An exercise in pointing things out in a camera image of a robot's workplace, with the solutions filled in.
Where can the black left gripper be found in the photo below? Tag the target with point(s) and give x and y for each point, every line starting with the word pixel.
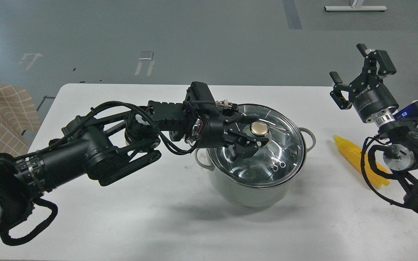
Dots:
pixel 216 133

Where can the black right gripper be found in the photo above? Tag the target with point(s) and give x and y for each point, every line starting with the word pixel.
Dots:
pixel 369 95

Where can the glass pot lid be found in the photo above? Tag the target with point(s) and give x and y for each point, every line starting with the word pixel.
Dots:
pixel 279 161

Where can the yellow corn cob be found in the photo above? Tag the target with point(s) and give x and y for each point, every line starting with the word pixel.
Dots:
pixel 353 153

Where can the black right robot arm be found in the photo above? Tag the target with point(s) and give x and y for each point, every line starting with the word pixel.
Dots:
pixel 393 152

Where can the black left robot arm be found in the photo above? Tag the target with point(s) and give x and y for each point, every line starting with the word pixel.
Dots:
pixel 114 140

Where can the grey steel cooking pot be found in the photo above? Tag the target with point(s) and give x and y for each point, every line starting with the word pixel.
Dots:
pixel 249 196

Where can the white table leg base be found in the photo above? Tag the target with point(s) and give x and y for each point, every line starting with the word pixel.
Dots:
pixel 355 6

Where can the beige checkered cloth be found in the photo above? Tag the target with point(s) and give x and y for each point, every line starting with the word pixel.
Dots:
pixel 17 114

